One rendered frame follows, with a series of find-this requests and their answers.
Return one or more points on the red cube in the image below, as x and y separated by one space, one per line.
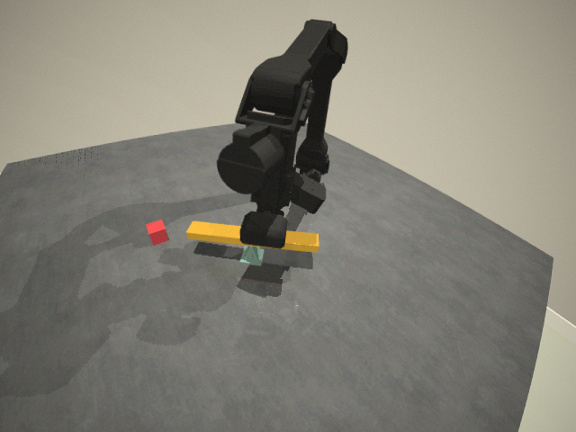
157 232

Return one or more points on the pale green wedge on square base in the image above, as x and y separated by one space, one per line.
252 256

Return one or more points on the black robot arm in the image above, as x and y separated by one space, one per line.
295 86

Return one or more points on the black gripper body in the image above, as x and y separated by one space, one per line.
267 228

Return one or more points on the orange bar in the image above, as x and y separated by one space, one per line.
298 241

